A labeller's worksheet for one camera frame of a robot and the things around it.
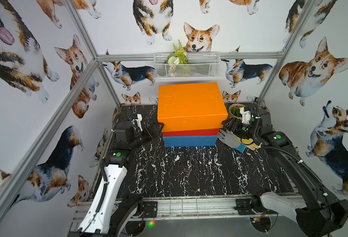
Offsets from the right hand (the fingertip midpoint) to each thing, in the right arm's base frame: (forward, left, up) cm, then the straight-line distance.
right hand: (223, 123), depth 72 cm
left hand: (-2, +30, +1) cm, 30 cm away
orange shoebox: (+6, +17, +6) cm, 19 cm away
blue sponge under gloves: (+1, -16, -28) cm, 33 cm away
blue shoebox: (+2, +7, -21) cm, 22 cm away
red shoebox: (+1, +9, -9) cm, 13 cm away
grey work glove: (+7, -9, -26) cm, 29 cm away
